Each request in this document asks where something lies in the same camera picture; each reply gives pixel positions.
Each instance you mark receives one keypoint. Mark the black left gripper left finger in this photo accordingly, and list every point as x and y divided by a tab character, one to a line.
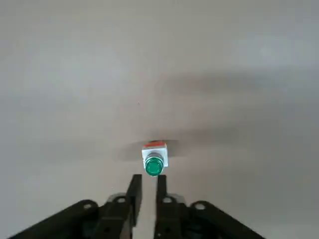
117	216

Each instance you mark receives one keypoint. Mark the green push button switch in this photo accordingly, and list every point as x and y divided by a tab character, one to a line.
154	161

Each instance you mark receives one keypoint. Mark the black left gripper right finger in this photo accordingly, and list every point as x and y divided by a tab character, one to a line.
172	219

